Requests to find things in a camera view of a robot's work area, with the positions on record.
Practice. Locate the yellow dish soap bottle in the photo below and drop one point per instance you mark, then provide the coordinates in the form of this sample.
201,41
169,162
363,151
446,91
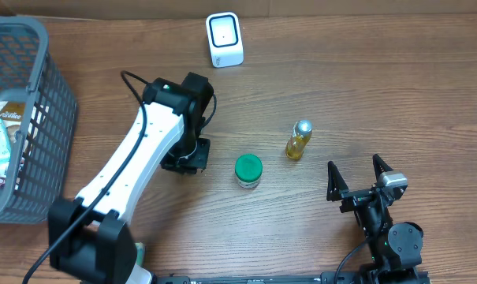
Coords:
302,132

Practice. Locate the brown snack packet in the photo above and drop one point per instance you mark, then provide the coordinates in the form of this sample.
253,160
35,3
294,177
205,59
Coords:
11,114

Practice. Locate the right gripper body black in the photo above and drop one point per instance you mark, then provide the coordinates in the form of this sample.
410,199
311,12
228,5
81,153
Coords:
355,199

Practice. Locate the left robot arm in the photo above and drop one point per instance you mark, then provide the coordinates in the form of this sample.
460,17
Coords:
89,237

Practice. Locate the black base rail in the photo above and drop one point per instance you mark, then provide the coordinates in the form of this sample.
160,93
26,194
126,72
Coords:
242,280

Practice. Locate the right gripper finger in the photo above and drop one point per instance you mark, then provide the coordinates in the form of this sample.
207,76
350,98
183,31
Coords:
380,167
337,187

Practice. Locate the white barcode scanner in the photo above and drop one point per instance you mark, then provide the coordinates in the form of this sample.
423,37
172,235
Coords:
224,39

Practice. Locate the green lid jar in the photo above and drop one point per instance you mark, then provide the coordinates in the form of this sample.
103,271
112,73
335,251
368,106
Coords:
248,171

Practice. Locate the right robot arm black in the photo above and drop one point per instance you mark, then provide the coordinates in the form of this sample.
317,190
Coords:
395,248

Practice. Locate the grey plastic shopping basket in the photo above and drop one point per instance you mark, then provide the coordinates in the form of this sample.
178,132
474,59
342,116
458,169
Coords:
43,139

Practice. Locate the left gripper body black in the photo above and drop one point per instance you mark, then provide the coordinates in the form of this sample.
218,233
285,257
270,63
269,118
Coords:
188,162

